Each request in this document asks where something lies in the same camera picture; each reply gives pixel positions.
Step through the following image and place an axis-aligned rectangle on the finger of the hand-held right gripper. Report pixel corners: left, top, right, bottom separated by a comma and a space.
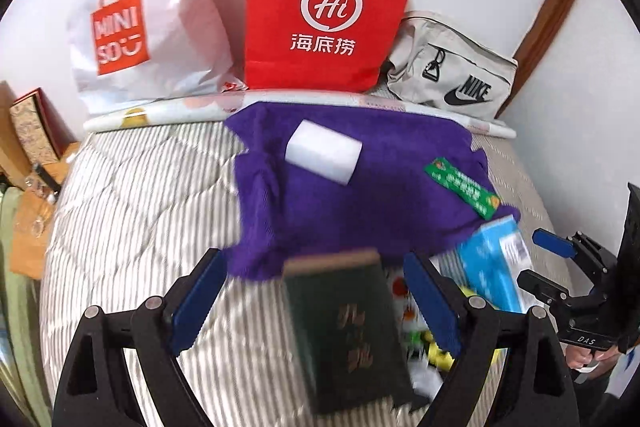
516, 270, 576, 308
531, 228, 618, 278

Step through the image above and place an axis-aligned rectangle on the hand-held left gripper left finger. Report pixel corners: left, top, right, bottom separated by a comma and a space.
52, 248, 231, 427

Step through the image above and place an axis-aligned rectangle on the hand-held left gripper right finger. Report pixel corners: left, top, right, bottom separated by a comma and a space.
402, 252, 581, 427

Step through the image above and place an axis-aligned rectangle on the green-wrapped tissue pack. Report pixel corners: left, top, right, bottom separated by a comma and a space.
404, 327, 451, 400

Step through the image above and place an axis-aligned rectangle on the dark green book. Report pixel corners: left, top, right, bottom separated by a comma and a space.
281, 247, 416, 415

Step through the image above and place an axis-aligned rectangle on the white sponge block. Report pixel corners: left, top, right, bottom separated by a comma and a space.
284, 119, 363, 186

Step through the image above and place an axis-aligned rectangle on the person's right hand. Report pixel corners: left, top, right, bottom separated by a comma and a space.
564, 341, 621, 375

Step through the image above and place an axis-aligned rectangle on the white packet with orange print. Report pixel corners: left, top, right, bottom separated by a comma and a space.
385, 264, 426, 348

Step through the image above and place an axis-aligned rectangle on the blue tissue pack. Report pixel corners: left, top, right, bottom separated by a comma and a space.
455, 214, 532, 314

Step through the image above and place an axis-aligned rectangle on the small green packet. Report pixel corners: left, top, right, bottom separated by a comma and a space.
423, 155, 502, 221

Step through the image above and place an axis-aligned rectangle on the striped quilt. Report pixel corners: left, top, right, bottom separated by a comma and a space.
37, 107, 576, 427

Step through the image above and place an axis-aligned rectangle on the purple towel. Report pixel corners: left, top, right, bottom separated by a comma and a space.
222, 102, 521, 283

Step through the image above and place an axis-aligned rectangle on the orange paper bag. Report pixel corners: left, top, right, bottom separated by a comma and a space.
9, 192, 56, 280

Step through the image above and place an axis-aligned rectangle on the green cloth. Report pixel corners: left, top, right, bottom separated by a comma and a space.
0, 187, 53, 427

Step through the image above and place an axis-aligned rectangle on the white patterned paper roll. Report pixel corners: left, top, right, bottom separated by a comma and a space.
82, 89, 516, 140

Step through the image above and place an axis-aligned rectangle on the beige sling bag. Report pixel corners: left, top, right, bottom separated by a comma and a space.
385, 10, 519, 120

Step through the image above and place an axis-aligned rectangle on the wooden furniture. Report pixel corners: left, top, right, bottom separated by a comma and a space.
0, 79, 81, 188

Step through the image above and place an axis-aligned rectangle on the patterned gift box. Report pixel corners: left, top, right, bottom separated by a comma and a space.
9, 88, 66, 164

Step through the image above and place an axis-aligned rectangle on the yellow pouch with black strap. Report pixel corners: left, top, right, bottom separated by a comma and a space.
410, 284, 498, 370

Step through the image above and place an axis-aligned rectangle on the brown wooden door frame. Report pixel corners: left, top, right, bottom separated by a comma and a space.
512, 0, 591, 82

